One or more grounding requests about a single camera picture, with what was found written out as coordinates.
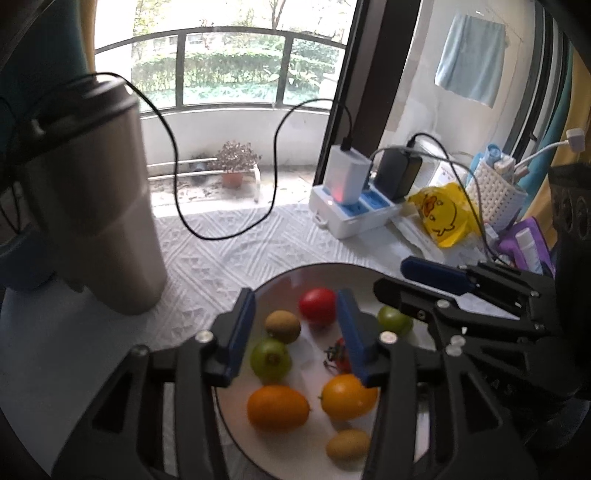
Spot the yellow-orange round citrus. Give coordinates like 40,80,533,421
321,374,379,421

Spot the white power strip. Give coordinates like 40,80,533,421
308,184,403,240

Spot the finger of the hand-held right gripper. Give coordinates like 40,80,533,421
373,278,555,352
401,256,555,321

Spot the tan round fruit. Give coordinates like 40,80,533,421
326,429,371,461

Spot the purple cloth pouch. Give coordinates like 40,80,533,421
499,217,555,275

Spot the black charger cable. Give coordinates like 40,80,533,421
406,133,497,261

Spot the white woven basket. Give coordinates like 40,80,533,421
466,161,527,232

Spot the long black cable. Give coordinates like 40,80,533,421
111,76,355,241

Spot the potted plant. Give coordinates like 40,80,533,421
215,141,263,188

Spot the white textured tablecloth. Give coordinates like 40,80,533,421
0,203,467,416

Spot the yellow curtain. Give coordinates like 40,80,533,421
551,46,591,168

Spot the white plate with dark rim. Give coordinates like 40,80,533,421
212,262,439,480

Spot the blue plastic bowl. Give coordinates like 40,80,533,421
0,222,63,291

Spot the black charger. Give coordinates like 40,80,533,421
376,148,423,201

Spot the dark brown kiwi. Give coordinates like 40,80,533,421
264,310,302,344

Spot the green apple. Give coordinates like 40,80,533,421
249,338,293,383
378,305,414,335

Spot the light blue hanging towel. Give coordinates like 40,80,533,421
434,13,507,108

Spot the red tomato with green stem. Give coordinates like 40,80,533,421
323,338,355,374

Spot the yellow duck bag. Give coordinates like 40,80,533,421
406,182,481,249

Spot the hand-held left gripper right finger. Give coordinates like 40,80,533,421
336,288,539,480

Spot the balcony railing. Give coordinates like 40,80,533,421
95,27,349,114

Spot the white plastic packet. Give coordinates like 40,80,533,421
392,215,483,266

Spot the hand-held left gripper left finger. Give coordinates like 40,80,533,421
53,288,257,480

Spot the teal curtain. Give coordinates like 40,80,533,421
0,0,97,153

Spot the oblong orange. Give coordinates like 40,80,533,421
247,385,310,432

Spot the white charger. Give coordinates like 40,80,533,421
324,144,374,206

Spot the stainless steel tumbler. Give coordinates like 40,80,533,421
21,76,168,316

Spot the white tube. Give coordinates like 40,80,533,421
517,231,544,274

